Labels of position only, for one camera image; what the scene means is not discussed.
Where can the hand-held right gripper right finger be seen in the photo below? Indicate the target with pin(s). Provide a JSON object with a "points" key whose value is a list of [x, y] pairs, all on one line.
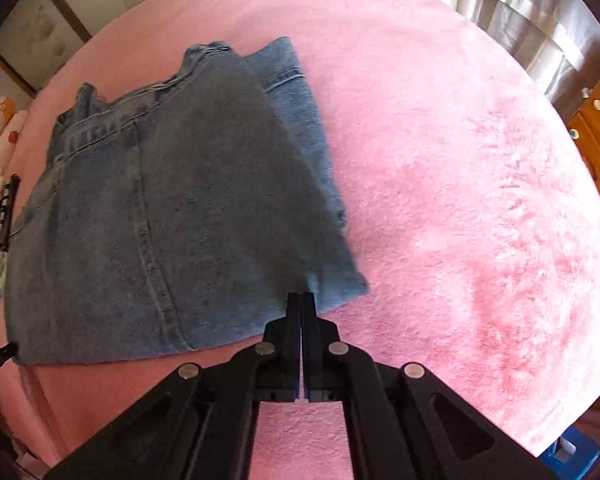
{"points": [[307, 340]]}

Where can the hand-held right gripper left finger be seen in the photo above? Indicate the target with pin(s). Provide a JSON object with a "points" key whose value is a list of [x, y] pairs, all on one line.
{"points": [[293, 340]]}

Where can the blue denim jacket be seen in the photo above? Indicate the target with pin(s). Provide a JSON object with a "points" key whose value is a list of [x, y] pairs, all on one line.
{"points": [[180, 210]]}

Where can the pink bed sheet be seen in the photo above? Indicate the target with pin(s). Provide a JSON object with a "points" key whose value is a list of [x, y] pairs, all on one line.
{"points": [[455, 185]]}

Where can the pink cartoon print quilt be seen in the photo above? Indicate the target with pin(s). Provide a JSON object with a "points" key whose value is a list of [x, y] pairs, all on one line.
{"points": [[5, 130]]}

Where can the blue plastic stool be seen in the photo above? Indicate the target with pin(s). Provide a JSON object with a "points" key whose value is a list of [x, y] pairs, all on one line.
{"points": [[575, 452]]}

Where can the beige curtain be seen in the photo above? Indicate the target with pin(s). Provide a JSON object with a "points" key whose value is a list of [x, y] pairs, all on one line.
{"points": [[505, 10]]}

